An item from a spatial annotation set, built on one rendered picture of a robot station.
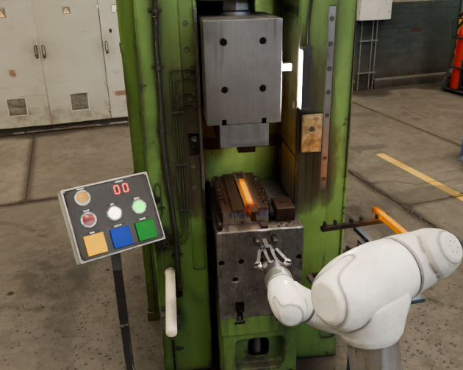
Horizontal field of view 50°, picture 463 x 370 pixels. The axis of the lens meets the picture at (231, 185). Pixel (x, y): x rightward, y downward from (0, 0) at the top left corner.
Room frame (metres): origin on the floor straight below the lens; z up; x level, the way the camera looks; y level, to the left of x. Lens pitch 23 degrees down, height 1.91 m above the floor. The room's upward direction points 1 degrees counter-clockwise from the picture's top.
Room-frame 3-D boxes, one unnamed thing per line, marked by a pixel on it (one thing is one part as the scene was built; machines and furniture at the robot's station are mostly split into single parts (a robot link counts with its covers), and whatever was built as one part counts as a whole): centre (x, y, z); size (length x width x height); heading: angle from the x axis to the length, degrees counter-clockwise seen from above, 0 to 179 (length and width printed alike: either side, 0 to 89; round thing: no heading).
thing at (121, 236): (1.66, 0.42, 1.01); 0.07 x 0.05 x 0.07; 122
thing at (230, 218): (2.13, -0.03, 0.96); 0.42 x 0.20 x 0.09; 7
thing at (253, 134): (2.13, -0.03, 1.32); 0.42 x 0.20 x 0.10; 7
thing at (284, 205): (2.00, -0.23, 0.95); 0.12 x 0.08 x 0.06; 7
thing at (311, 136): (2.09, -0.36, 1.27); 0.09 x 0.02 x 0.17; 97
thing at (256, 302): (2.14, -0.09, 0.69); 0.56 x 0.38 x 0.45; 7
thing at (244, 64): (2.13, -0.08, 1.56); 0.42 x 0.39 x 0.40; 7
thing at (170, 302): (1.79, 0.28, 0.62); 0.44 x 0.05 x 0.05; 7
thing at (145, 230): (1.72, 0.34, 1.01); 0.07 x 0.05 x 0.07; 122
